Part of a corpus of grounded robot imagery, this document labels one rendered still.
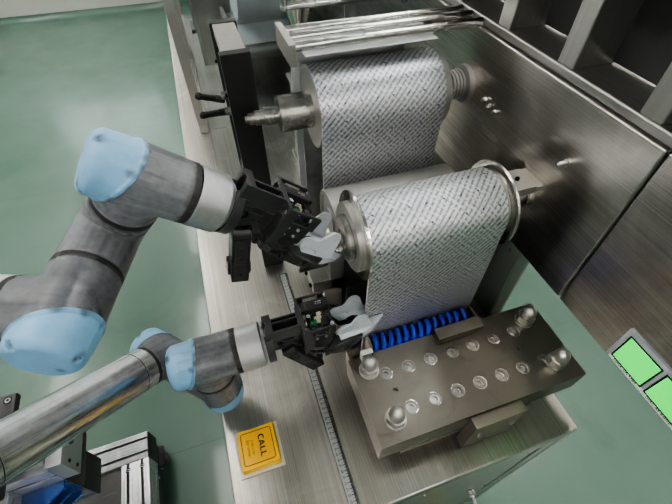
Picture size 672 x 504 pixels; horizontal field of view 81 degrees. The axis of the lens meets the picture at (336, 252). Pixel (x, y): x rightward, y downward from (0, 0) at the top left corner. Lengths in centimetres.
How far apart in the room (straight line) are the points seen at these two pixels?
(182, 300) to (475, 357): 168
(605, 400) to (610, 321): 145
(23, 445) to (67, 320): 26
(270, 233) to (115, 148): 20
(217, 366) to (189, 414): 125
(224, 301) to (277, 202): 54
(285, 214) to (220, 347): 26
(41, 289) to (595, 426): 197
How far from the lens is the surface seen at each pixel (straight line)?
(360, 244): 58
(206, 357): 66
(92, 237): 51
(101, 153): 45
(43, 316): 46
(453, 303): 82
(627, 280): 68
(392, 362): 76
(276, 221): 52
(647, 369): 71
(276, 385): 88
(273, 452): 82
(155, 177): 46
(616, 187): 66
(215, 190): 48
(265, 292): 100
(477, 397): 77
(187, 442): 187
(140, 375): 76
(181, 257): 240
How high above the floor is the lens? 171
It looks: 49 degrees down
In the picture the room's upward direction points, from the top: straight up
